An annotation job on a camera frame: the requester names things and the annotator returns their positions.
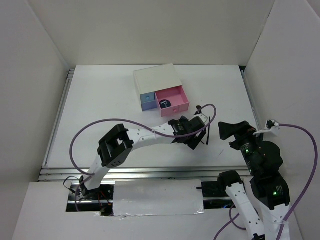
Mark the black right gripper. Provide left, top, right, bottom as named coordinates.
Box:
left=218, top=118, right=266, bottom=174

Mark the pink drawer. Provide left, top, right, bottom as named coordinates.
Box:
left=155, top=85, right=190, bottom=117

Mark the aluminium rail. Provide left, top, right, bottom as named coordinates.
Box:
left=41, top=68, right=76, bottom=168
left=239, top=65, right=261, bottom=130
left=38, top=166, right=250, bottom=182

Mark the purple-blue bottom drawer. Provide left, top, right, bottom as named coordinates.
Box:
left=141, top=100, right=158, bottom=111

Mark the light blue small drawer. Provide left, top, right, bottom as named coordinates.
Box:
left=139, top=92, right=155, bottom=104

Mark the aluminium right side rail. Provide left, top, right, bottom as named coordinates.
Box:
left=239, top=65, right=261, bottom=130

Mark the aluminium front rail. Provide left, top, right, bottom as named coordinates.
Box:
left=38, top=166, right=250, bottom=182

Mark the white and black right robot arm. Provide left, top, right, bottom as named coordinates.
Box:
left=217, top=120, right=291, bottom=240

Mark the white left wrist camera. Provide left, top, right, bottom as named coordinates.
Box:
left=195, top=113, right=209, bottom=123

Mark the white glossy cover sheet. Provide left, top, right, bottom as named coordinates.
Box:
left=112, top=179, right=204, bottom=217

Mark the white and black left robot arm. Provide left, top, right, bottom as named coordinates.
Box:
left=77, top=113, right=209, bottom=200

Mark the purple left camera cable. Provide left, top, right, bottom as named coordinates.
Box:
left=69, top=103, right=217, bottom=213

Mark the navy round compact with F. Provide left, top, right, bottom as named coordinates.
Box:
left=159, top=99, right=171, bottom=109

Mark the aluminium left side rail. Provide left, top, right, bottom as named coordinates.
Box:
left=41, top=68, right=76, bottom=168

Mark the white mini drawer cabinet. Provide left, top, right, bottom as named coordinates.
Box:
left=133, top=63, right=183, bottom=105

